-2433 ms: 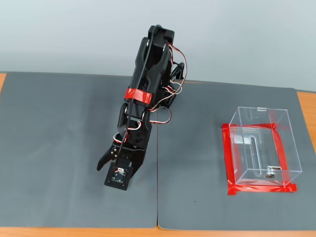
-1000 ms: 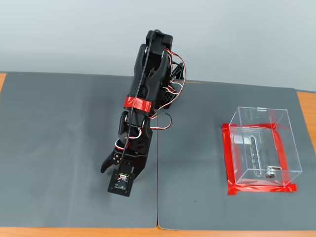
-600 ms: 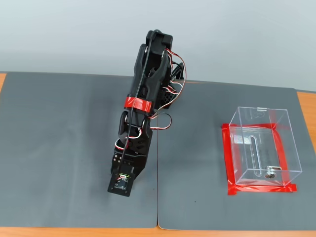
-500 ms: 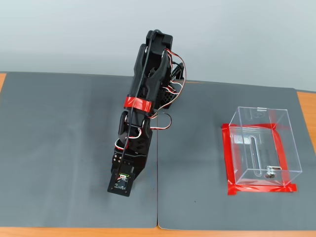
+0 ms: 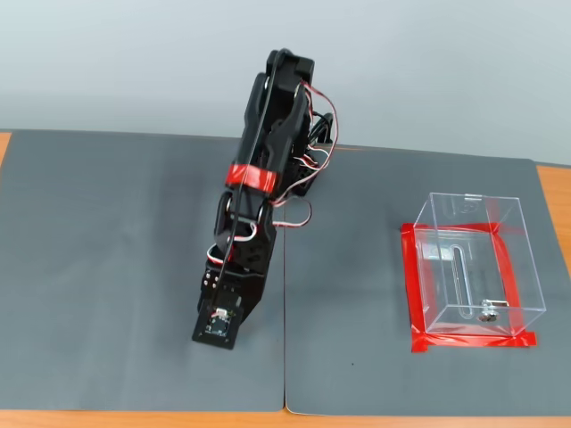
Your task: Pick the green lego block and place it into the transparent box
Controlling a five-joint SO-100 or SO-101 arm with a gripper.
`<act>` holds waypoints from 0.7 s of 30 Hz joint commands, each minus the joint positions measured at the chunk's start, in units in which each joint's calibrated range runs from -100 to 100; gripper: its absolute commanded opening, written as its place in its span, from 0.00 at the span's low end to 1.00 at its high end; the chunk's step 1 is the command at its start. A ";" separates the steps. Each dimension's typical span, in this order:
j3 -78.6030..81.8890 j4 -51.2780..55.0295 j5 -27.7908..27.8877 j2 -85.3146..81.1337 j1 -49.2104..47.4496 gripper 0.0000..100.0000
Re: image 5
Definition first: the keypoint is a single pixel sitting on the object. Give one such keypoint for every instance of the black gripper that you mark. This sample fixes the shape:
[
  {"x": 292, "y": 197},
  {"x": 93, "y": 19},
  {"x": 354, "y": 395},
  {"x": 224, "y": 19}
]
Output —
[{"x": 253, "y": 292}]

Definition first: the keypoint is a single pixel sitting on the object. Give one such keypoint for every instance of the red tape band on arm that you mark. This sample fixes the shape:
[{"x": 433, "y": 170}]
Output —
[{"x": 256, "y": 178}]

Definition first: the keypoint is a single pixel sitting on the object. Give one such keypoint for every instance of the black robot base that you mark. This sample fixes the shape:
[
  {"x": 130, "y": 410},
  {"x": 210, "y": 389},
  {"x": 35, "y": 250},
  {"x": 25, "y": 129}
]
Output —
[{"x": 299, "y": 176}]

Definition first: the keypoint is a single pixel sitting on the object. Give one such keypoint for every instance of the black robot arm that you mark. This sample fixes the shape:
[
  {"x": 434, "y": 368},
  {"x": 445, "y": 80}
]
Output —
[{"x": 285, "y": 129}]

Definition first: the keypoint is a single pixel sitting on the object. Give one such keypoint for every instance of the silver box lock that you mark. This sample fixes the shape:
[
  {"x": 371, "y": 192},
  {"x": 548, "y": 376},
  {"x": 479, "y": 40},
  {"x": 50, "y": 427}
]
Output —
[{"x": 490, "y": 310}]

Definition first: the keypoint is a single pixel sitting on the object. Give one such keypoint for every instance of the transparent acrylic box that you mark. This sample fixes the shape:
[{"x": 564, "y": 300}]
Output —
[{"x": 526, "y": 290}]

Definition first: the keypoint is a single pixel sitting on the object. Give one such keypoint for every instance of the gray mat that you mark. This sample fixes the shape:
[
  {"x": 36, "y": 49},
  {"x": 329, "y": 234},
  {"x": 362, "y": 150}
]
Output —
[
  {"x": 89, "y": 267},
  {"x": 357, "y": 312}
]

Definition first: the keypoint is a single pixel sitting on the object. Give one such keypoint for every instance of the red tape strip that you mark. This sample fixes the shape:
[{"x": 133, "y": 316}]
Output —
[
  {"x": 408, "y": 228},
  {"x": 508, "y": 267},
  {"x": 468, "y": 342},
  {"x": 412, "y": 276}
]

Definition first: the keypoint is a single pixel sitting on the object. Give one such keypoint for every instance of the black table clamp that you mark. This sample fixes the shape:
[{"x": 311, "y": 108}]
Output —
[{"x": 323, "y": 129}]

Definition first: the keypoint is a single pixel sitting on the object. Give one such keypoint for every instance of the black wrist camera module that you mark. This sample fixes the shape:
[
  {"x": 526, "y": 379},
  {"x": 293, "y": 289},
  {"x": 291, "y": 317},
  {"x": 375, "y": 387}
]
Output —
[{"x": 218, "y": 332}]

